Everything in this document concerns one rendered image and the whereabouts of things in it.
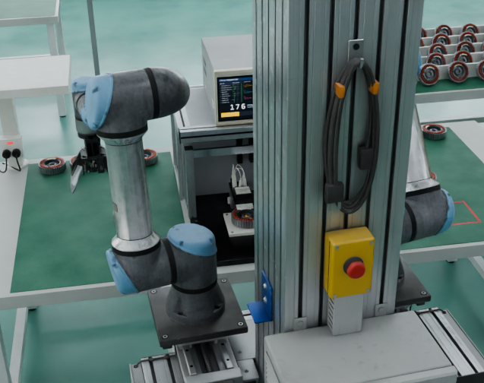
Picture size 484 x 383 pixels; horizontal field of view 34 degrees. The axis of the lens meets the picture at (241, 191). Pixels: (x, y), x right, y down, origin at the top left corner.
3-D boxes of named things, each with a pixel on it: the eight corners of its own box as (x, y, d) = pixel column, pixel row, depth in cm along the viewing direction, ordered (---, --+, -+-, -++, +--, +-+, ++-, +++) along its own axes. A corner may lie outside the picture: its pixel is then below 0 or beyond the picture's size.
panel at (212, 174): (346, 181, 319) (350, 112, 304) (182, 197, 310) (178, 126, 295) (346, 179, 320) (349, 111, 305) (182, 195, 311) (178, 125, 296)
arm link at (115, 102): (178, 292, 193) (156, 73, 171) (118, 307, 188) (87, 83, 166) (165, 270, 203) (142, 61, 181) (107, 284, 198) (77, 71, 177)
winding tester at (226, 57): (333, 115, 290) (336, 62, 280) (216, 126, 284) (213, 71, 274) (308, 77, 324) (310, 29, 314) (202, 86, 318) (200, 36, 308)
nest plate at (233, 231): (270, 232, 286) (270, 229, 285) (229, 237, 284) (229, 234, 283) (262, 212, 299) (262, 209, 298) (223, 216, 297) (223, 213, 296)
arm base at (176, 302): (231, 320, 200) (229, 288, 195) (172, 330, 197) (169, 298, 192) (218, 286, 213) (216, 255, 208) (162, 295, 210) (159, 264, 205)
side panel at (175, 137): (188, 199, 312) (183, 125, 297) (180, 200, 312) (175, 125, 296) (180, 167, 336) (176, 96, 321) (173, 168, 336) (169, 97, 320)
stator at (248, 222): (263, 228, 286) (263, 219, 285) (232, 230, 286) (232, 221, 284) (260, 212, 296) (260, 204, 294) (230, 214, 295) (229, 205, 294)
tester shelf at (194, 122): (364, 128, 292) (365, 116, 290) (179, 144, 282) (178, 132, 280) (332, 84, 330) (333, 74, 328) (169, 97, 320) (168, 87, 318)
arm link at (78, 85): (73, 87, 214) (67, 77, 221) (77, 125, 219) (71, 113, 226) (102, 83, 216) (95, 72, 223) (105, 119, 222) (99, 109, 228)
